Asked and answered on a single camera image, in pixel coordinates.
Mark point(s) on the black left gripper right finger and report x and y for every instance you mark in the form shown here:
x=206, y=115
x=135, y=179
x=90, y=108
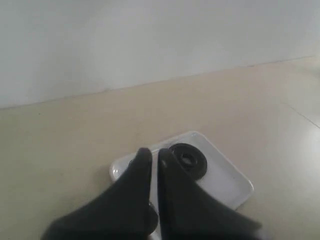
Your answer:
x=187, y=212

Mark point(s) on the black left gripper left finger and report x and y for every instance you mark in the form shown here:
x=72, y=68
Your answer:
x=122, y=212

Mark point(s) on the black weight plate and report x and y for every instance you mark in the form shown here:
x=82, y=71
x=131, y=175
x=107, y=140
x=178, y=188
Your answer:
x=192, y=160

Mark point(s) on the white plastic tray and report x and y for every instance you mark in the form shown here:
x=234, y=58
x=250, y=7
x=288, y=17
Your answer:
x=223, y=180

